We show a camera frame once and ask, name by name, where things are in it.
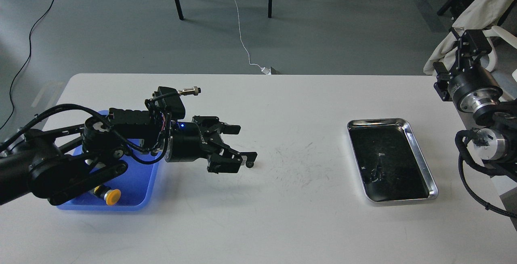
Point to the beige cloth on chair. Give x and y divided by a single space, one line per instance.
480 14

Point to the silver metal tray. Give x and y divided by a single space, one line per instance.
390 162

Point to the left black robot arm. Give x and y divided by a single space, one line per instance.
69 150

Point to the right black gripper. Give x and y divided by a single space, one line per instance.
475 87

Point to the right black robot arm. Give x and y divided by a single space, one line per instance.
490 147

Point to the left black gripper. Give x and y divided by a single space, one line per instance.
191 141

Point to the blue plastic tray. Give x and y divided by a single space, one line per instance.
136 187

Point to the white power adapter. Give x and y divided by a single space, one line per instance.
269 71

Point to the yellow push button switch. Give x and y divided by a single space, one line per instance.
107 194

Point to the white chair frame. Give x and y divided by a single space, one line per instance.
496 31

